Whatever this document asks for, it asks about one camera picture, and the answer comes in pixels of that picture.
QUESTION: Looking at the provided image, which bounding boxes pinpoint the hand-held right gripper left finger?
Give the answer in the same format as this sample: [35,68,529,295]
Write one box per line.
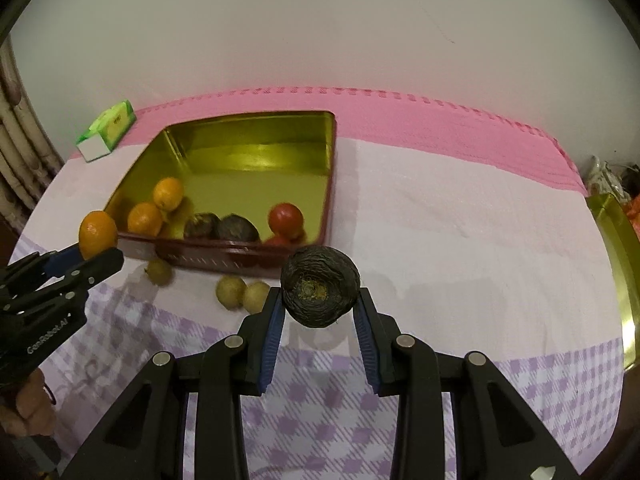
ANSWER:
[60,286,287,480]

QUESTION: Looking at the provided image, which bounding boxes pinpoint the crumpled plastic bags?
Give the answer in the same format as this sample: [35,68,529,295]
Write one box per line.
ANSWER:
[585,155,640,201]

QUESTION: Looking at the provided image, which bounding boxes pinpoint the red tomato with stem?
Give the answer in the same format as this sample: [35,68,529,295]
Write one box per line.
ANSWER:
[268,202,304,237]

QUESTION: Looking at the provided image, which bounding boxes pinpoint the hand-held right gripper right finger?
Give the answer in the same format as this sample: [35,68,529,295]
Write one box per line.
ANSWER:
[352,286,583,480]

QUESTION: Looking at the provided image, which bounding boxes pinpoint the gold metal tin lid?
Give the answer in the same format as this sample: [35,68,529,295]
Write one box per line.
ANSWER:
[585,192,640,376]

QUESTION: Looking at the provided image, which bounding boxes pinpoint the small oval orange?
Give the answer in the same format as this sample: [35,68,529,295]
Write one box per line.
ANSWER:
[78,210,119,260]

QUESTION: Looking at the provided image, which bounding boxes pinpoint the purple checked bedsheet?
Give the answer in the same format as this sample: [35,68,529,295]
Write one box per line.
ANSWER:
[10,137,626,480]

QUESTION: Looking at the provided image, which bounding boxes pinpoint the large round orange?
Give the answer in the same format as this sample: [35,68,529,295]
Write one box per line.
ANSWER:
[152,176,185,211]

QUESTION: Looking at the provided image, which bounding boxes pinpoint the green and white carton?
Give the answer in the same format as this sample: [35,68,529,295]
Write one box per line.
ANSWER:
[76,101,137,163]

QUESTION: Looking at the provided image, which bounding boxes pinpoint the pink textured mat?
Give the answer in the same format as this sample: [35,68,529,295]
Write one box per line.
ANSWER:
[65,86,588,198]

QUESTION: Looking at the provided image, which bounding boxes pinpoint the red metal tin box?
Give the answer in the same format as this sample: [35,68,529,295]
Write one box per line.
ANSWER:
[102,110,337,279]

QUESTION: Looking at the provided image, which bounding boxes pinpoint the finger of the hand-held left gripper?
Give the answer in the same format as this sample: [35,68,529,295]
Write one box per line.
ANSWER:
[0,242,87,301]
[0,247,125,317]

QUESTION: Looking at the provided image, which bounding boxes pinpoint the yellow-brown longan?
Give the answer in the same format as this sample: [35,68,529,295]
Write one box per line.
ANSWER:
[145,257,174,287]
[242,282,272,315]
[215,275,248,310]

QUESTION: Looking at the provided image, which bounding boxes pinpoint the bamboo furniture frame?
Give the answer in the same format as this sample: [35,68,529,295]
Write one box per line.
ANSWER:
[0,52,64,223]

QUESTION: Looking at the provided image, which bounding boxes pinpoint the small dark water chestnut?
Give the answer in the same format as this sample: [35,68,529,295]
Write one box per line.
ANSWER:
[183,212,221,241]

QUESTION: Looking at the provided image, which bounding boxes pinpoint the person's left hand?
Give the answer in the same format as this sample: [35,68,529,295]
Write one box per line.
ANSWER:
[0,367,58,438]

